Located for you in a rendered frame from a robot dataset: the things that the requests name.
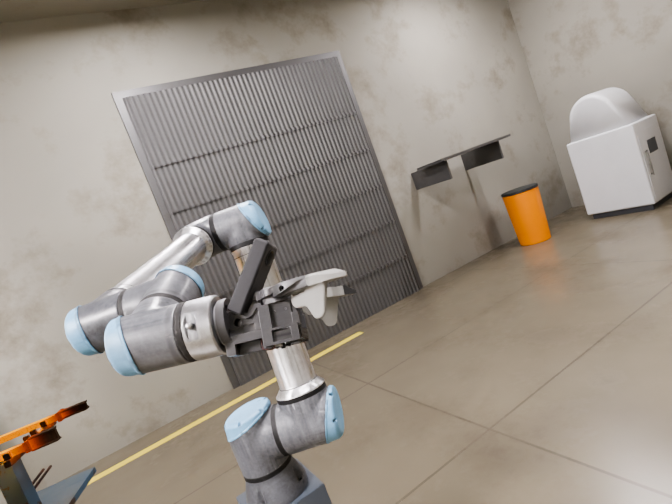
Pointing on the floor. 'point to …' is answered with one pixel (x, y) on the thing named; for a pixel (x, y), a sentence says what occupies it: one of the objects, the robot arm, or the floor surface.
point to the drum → (527, 214)
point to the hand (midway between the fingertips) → (352, 278)
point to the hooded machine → (618, 155)
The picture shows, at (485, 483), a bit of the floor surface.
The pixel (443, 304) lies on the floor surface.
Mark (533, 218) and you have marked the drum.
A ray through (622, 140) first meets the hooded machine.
